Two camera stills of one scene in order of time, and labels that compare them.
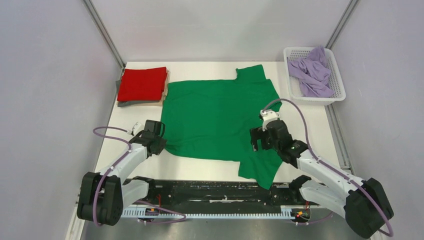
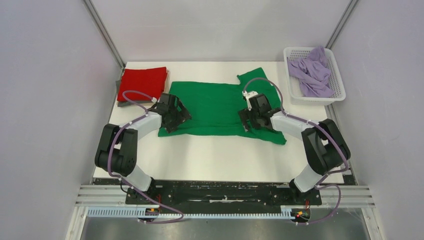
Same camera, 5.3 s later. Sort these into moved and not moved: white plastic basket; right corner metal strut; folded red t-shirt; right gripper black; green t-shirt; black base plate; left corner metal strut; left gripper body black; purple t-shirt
Moved: green t-shirt; left gripper body black; right gripper black
Not moved: right corner metal strut; left corner metal strut; black base plate; purple t-shirt; white plastic basket; folded red t-shirt
